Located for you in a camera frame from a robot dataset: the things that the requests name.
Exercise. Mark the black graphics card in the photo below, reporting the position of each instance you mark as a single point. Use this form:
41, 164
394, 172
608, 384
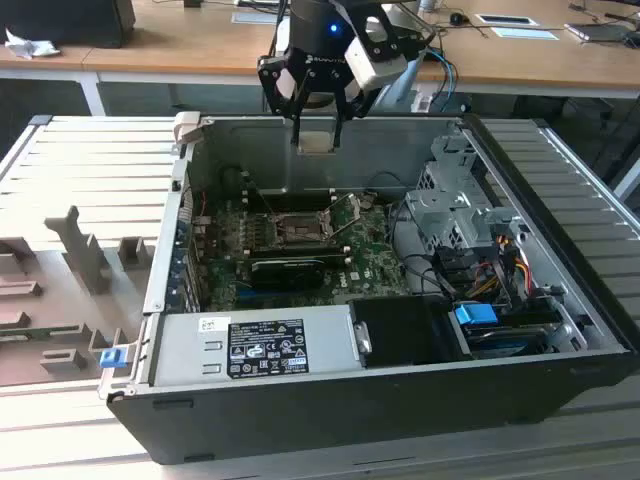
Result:
285, 274

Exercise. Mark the black computer box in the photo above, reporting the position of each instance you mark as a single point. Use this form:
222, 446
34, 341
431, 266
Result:
65, 20

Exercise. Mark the black power supply label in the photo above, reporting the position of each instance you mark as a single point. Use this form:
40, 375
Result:
267, 347

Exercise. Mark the silver CPU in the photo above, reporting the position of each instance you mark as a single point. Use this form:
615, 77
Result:
317, 142

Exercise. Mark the green motherboard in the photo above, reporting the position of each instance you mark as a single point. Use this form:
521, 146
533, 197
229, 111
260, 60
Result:
370, 260

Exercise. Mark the black RAM slot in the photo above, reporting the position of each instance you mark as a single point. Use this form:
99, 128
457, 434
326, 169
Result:
300, 259
295, 194
295, 205
300, 250

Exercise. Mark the hard disk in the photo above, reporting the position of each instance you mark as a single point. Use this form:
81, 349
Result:
505, 345

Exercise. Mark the black plastic shroud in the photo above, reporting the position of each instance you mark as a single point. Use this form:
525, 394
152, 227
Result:
400, 330

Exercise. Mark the white paper sheet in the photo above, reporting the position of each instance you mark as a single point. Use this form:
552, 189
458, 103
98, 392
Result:
525, 33

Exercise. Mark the round coin battery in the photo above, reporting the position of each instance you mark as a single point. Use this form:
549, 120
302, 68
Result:
368, 200

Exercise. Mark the crumpled white paper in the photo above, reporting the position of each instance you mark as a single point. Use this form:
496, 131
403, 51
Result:
30, 47

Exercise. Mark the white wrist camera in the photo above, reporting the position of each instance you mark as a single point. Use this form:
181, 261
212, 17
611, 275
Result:
375, 65

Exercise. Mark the grey parts rack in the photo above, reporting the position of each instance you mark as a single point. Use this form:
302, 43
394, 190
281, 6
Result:
85, 260

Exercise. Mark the metal drive cage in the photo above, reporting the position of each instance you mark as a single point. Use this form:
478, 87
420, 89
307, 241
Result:
450, 210

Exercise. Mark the green RAM stick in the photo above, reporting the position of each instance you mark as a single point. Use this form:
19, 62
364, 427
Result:
40, 331

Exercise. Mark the grey power supply unit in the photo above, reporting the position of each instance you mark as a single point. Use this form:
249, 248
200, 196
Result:
190, 350

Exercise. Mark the black open PC case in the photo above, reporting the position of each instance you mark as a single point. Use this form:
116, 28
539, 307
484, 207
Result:
350, 425

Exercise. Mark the blue case latch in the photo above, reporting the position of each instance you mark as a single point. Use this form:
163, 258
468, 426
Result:
112, 358

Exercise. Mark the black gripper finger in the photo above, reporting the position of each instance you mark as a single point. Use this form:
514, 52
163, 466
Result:
339, 130
300, 125

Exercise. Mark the CPU socket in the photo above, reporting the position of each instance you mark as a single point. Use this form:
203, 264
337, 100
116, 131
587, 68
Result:
300, 230

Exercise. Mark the beige case latch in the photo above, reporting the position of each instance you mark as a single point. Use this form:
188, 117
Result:
187, 127

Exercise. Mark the blue disk carrier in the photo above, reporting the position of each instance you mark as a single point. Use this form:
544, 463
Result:
475, 316

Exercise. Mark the grey laptop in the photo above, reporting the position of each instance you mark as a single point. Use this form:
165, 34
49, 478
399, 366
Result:
597, 32

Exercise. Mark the wooden desk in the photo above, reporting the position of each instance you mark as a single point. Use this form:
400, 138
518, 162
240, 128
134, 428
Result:
200, 45

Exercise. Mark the black computer mouse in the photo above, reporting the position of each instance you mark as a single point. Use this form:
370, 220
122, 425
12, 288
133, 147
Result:
458, 18

